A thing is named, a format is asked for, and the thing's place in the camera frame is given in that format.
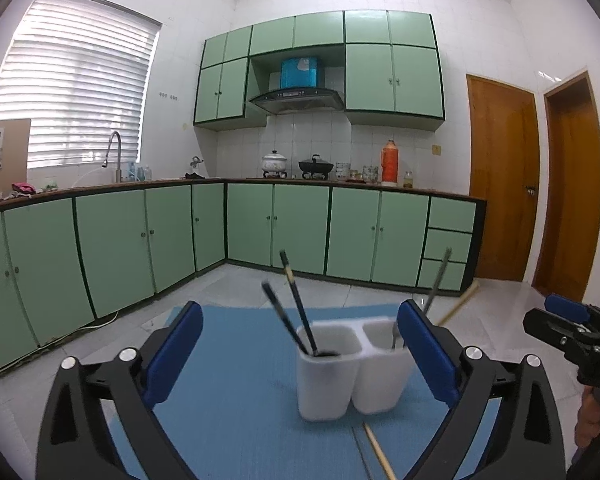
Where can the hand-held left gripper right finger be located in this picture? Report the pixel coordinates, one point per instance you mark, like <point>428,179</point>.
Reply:
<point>425,355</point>

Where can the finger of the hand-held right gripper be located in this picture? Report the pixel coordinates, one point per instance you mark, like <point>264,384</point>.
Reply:
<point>550,330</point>
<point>565,306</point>

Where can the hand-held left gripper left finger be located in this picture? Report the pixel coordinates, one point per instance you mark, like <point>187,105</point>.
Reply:
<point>175,355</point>

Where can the steel spoon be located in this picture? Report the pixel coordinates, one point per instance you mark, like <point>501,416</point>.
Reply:
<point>397,336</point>

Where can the wooden chopstick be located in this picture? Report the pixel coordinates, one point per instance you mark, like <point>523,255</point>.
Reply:
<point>379,452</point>
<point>460,302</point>

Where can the white plastic utensil holder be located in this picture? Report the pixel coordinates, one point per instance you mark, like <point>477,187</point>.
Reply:
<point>330,380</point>

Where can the black chopstick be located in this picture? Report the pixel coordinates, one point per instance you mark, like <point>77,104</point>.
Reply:
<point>297,300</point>
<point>282,312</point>

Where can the person's right hand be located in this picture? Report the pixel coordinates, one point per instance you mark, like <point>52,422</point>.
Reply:
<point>587,420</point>

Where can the blue table mat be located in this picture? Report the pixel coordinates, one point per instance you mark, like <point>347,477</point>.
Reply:
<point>240,360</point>

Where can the wooden door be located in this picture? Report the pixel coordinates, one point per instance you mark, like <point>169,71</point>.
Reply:
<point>502,180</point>
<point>570,190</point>

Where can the small glass jar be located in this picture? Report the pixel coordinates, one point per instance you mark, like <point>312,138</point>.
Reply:
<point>408,180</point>

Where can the green base cabinets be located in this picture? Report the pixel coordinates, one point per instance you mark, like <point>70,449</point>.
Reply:
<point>300,230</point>

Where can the clear bottles by sink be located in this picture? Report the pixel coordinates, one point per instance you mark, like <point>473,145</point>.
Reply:
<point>141,172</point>

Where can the orange thermos flask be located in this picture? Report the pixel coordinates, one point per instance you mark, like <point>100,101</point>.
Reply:
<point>390,165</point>

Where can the small chrome tap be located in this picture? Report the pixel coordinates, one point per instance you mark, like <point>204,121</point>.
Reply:
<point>196,161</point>

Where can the chrome kitchen faucet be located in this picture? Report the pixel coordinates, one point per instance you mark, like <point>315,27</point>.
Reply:
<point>115,152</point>

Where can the white cooking pot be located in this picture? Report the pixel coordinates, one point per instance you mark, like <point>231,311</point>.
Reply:
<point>275,164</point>

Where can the black wok with lid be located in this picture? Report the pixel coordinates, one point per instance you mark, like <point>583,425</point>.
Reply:
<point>316,166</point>

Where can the pink cloth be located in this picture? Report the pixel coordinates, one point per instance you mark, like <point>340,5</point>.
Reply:
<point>24,189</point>

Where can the cardboard board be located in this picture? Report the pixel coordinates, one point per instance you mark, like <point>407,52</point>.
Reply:
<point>10,160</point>

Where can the black range hood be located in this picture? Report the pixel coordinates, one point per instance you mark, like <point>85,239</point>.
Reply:
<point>300,101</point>

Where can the white window blinds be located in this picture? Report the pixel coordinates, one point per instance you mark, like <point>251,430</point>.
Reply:
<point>75,85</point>

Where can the blue box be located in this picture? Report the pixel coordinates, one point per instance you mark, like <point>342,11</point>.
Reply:
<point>301,74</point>

